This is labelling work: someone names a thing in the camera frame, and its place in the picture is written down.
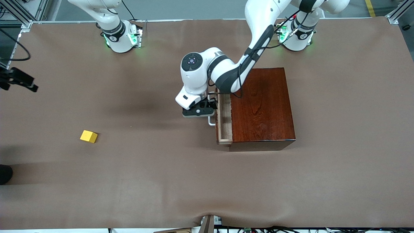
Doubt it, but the light wooden drawer white handle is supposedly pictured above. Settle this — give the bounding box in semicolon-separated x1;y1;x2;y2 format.
208;92;234;145

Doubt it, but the yellow block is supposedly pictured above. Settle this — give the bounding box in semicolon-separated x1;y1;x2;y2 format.
80;130;98;144

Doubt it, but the dark wooden cabinet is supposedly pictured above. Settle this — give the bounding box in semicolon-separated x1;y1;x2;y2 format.
229;67;296;152

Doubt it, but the brown table cover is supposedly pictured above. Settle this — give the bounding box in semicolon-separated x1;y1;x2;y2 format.
0;17;414;229

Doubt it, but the black rounded object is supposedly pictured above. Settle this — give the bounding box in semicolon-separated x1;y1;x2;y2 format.
0;164;14;185

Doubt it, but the aluminium frame profile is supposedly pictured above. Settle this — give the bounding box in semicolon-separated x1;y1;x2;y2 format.
385;0;414;25
0;0;49;33

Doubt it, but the black right arm base cable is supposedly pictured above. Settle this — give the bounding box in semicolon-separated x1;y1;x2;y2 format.
121;0;137;22

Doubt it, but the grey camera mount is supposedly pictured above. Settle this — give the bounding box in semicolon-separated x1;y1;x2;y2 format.
199;215;223;233

